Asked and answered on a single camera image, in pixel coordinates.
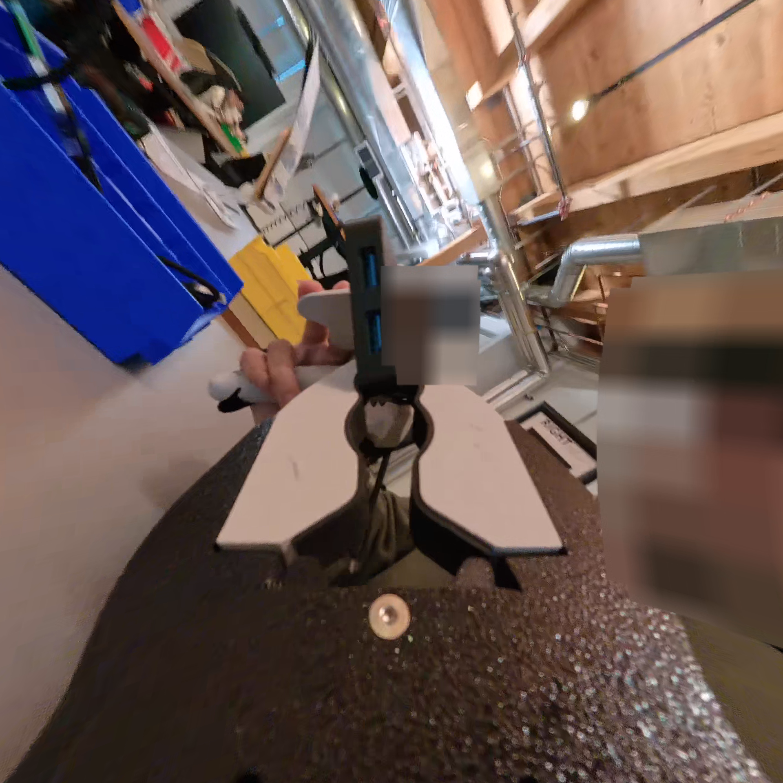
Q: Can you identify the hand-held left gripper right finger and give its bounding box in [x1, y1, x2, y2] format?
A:
[410, 385, 565, 591]

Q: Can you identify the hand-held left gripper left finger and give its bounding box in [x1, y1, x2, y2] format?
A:
[215, 361, 363, 565]

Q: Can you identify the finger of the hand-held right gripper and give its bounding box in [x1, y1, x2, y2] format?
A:
[298, 288, 357, 351]

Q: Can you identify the dark grey USB hub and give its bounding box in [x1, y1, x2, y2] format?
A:
[341, 217, 418, 576]

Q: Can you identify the blue plastic bin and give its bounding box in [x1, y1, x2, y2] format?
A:
[0, 0, 246, 371]

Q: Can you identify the person's right hand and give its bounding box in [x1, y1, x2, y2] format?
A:
[240, 278, 357, 424]

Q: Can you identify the yellow plastic bin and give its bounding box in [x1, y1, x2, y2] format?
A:
[229, 235, 314, 347]

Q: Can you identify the black and orange stand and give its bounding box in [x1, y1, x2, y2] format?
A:
[311, 184, 349, 276]

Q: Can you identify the silver upright metal pipe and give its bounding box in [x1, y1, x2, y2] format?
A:
[480, 196, 551, 375]

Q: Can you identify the silver bent metal pipe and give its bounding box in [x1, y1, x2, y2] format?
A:
[526, 235, 642, 310]

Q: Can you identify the white banner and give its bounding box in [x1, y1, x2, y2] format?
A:
[284, 37, 323, 179]

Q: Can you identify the cluttered wooden shelf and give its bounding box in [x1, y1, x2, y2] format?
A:
[110, 0, 288, 178]

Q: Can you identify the person's olive clothing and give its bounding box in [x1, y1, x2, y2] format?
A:
[685, 612, 783, 783]

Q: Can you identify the black cable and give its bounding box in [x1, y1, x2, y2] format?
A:
[158, 254, 228, 308]
[3, 58, 106, 193]

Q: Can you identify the grey wall box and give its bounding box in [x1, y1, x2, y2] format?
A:
[355, 142, 384, 200]

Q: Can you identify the silver ventilation duct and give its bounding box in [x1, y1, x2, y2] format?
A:
[288, 0, 441, 258]

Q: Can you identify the sheet metal duct box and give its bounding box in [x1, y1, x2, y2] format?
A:
[639, 208, 783, 276]

